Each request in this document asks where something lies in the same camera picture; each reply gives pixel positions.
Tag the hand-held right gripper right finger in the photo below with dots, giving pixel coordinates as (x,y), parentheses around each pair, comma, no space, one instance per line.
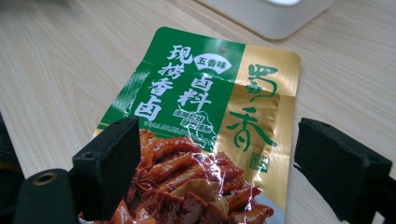
(339,174)

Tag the green and gold food packet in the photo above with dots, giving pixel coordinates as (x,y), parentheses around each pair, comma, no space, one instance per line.
(199,124)

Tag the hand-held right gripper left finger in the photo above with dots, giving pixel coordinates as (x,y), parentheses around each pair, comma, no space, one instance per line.
(106,168)

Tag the dark cloth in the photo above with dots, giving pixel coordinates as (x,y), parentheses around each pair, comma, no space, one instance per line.
(7,161)

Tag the white container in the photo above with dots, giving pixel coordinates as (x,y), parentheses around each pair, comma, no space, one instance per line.
(267,15)

